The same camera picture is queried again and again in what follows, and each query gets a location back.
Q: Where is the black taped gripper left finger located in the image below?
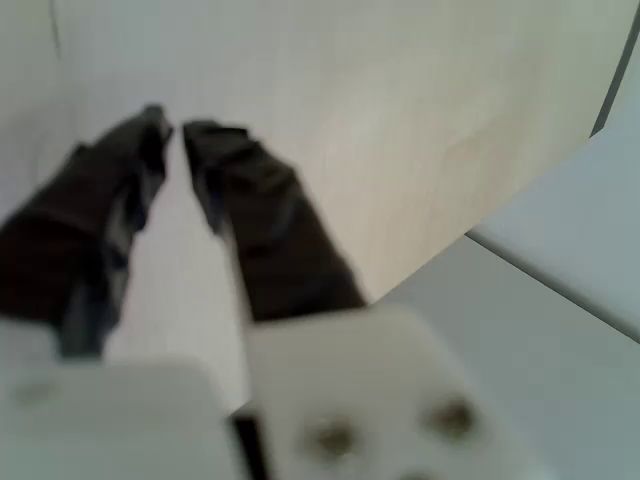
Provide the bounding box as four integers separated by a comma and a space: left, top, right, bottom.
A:
0, 103, 175, 359

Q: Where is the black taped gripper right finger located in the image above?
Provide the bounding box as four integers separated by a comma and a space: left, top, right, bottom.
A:
182, 118, 504, 480

